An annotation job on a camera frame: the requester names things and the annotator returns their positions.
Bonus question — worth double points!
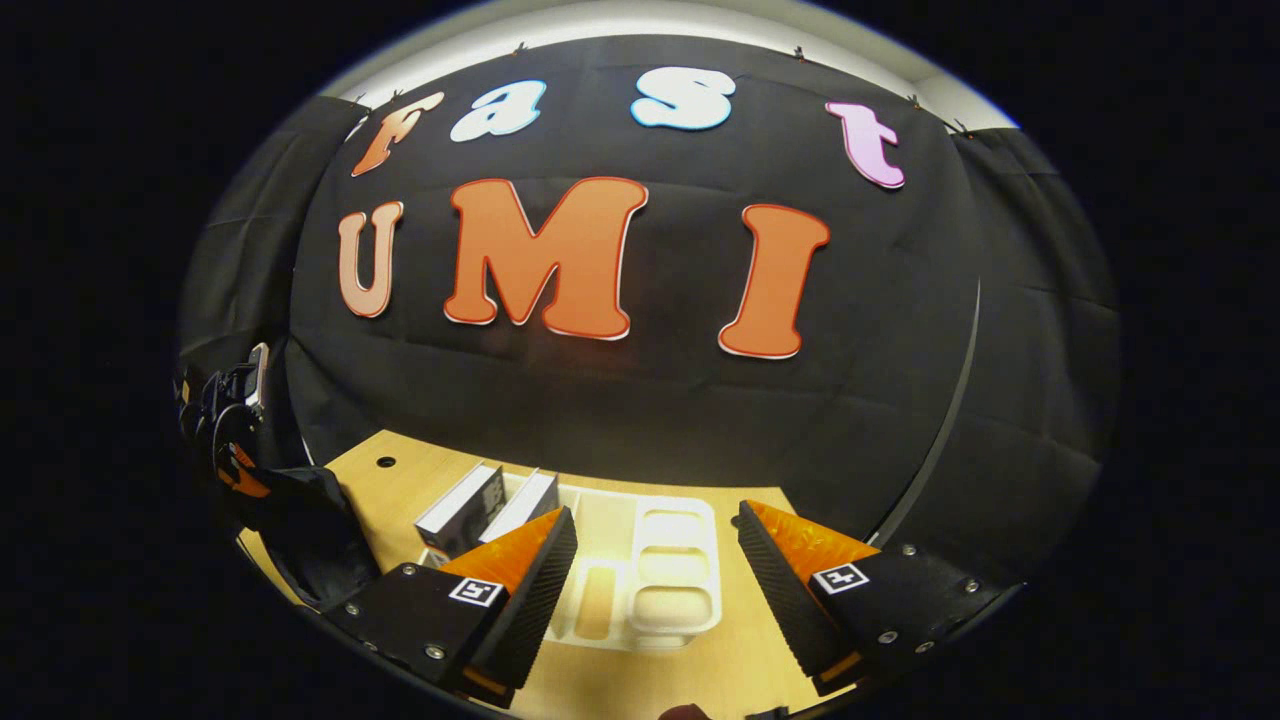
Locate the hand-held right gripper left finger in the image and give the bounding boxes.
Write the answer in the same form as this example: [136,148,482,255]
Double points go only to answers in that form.
[325,505,581,711]

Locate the white bookshelf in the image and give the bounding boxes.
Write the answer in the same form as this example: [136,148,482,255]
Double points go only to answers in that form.
[415,462,723,653]

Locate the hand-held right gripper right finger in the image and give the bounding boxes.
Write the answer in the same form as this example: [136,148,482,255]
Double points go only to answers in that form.
[738,500,1023,698]

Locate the black backdrop stand pole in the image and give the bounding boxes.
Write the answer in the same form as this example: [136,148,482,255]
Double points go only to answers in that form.
[865,280,983,549]

